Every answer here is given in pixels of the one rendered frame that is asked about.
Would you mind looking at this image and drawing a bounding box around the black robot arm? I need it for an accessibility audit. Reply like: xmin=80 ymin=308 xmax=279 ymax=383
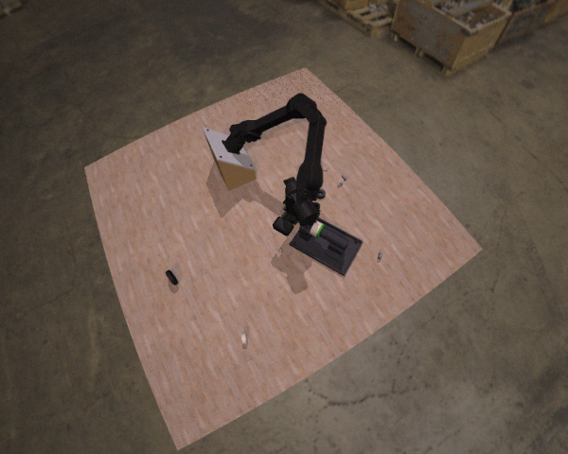
xmin=222 ymin=93 xmax=327 ymax=226

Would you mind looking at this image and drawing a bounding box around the black ring-shaped disc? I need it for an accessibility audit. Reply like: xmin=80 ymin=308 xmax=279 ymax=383
xmin=166 ymin=270 xmax=179 ymax=285

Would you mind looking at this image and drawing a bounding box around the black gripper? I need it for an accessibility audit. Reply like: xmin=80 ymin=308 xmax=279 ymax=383
xmin=273 ymin=199 xmax=298 ymax=236

